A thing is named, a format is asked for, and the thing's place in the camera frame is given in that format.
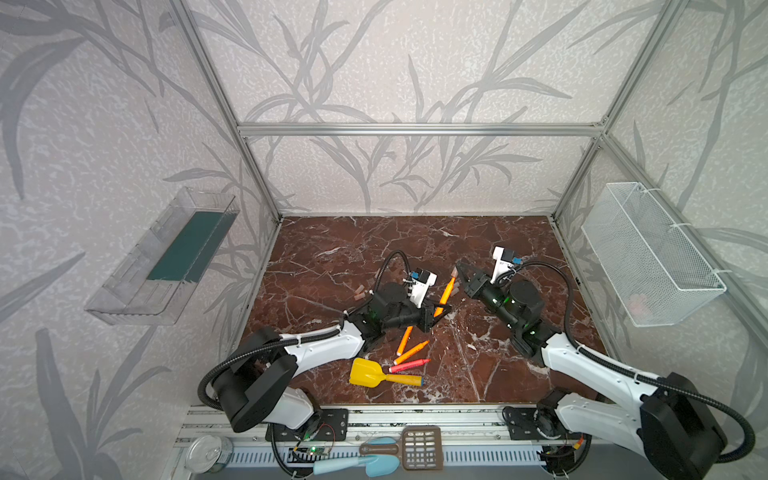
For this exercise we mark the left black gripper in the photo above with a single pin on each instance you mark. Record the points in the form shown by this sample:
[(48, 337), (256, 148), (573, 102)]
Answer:
[(426, 315)]

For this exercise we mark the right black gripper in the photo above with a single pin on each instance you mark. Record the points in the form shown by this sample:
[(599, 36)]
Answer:
[(477, 285)]

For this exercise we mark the orange marker pen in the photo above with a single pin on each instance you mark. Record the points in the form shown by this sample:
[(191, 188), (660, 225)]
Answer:
[(411, 352), (404, 341), (439, 310)]

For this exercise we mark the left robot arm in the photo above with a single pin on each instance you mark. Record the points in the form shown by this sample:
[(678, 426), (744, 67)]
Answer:
[(253, 385)]

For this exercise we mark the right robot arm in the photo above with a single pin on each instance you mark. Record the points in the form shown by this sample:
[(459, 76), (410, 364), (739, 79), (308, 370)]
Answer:
[(681, 432)]

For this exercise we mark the red marker pen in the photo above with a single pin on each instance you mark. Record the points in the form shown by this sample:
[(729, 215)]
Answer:
[(409, 365)]

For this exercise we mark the yellow toy shovel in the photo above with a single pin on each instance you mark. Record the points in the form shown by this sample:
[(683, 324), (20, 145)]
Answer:
[(369, 374)]

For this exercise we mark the light blue spatula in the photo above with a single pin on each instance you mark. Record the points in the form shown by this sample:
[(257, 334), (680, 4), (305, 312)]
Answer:
[(379, 457)]

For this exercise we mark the small circuit board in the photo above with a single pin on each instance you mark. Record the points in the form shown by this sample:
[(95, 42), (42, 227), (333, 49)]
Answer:
[(310, 453)]

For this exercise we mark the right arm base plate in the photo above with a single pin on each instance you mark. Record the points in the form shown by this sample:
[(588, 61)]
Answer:
[(531, 423)]

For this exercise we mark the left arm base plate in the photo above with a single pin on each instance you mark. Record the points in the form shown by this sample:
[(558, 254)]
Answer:
[(327, 424)]

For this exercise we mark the aluminium front rail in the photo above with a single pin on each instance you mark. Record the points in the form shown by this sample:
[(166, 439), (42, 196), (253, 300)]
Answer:
[(472, 435)]

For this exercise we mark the white wire basket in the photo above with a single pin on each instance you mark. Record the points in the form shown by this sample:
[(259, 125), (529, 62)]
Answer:
[(658, 274)]

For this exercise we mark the clear plastic wall tray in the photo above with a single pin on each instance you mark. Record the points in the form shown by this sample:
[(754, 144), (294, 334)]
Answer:
[(158, 277)]

